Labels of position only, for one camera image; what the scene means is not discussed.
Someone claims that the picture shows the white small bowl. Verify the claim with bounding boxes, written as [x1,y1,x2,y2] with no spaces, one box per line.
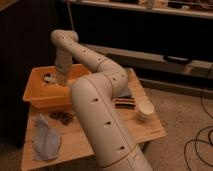
[138,101,155,121]

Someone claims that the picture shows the blue grey cloth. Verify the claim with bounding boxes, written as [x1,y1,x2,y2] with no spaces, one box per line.
[32,114,61,161]

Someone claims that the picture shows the wooden table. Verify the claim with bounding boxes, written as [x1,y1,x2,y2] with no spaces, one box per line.
[20,68,167,171]

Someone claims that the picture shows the black remote on shelf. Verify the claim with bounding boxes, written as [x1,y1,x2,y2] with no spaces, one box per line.
[163,56,192,65]

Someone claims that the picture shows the orange plastic tray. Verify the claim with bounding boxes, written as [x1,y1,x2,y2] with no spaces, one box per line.
[22,63,93,110]

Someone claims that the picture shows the black floor cables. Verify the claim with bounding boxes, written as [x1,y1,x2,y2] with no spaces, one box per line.
[184,63,213,169]

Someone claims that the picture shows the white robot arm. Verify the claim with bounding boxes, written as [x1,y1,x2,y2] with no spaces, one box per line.
[51,30,153,171]

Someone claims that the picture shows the striped sponge stack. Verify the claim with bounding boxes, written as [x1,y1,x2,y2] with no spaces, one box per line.
[114,88,136,108]

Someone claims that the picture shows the grey metal shelf rail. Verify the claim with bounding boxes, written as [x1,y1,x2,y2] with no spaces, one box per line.
[64,41,213,80]

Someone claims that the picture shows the dark grape bunch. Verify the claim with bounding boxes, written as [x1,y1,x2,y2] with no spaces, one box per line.
[49,111,74,125]

